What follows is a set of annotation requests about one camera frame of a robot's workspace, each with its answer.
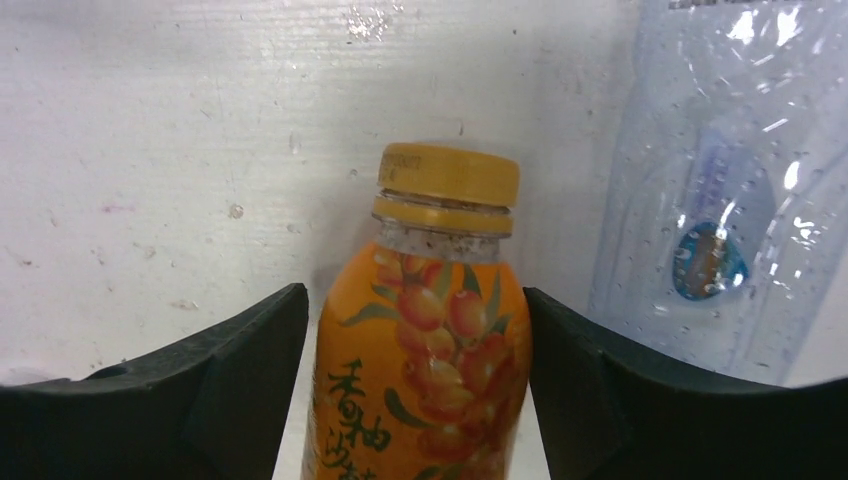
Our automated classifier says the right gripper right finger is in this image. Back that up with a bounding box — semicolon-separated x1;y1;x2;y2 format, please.
525;288;847;479

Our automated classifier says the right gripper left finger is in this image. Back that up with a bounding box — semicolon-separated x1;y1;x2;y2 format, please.
1;283;309;479

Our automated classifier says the orange juice bottle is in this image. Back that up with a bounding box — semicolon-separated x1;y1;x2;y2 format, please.
301;191;532;479

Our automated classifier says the small clear water bottle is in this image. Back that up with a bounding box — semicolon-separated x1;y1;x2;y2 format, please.
589;1;847;385

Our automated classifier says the yellow bottle cap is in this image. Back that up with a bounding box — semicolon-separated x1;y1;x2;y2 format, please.
377;143;521;208

